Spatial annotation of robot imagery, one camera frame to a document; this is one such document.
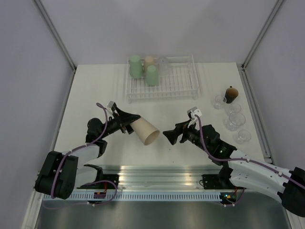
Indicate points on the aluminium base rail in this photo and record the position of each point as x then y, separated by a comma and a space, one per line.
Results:
150, 177

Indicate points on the frame post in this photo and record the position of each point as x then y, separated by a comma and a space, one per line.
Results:
50, 25
270, 19

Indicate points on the clear glass in rack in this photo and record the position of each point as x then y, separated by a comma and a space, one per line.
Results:
163, 66

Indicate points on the white wire dish rack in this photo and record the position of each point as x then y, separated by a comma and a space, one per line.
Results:
181, 82

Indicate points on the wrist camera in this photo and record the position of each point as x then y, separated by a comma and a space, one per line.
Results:
193, 113
111, 106

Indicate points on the clear glass near brown cup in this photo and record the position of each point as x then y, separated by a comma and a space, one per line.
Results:
219, 102

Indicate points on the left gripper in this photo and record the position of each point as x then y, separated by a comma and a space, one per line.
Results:
125, 118

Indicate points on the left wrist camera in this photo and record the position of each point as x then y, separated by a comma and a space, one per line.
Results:
111, 106

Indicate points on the peach cup in rack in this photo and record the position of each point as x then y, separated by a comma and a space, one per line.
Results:
148, 61

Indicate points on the white slotted cable duct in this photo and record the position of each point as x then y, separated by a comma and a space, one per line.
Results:
145, 196

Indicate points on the right frame post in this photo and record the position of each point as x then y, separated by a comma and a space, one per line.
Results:
270, 19

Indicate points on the tall green cup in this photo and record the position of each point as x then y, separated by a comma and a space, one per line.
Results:
135, 66

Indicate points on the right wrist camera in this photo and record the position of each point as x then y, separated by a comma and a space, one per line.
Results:
193, 113

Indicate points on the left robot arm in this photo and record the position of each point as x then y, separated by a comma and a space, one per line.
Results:
61, 173

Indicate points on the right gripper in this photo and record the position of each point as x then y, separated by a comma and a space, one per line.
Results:
172, 134

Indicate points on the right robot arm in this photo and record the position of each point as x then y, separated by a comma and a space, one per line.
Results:
240, 170

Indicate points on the large clear glass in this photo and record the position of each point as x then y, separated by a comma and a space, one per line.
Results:
235, 120

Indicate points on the beige plastic cup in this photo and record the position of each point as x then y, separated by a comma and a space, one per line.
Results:
145, 131

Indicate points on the dark brown cup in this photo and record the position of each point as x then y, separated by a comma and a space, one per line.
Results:
230, 95

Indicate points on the left frame post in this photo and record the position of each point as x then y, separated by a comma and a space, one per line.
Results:
50, 25

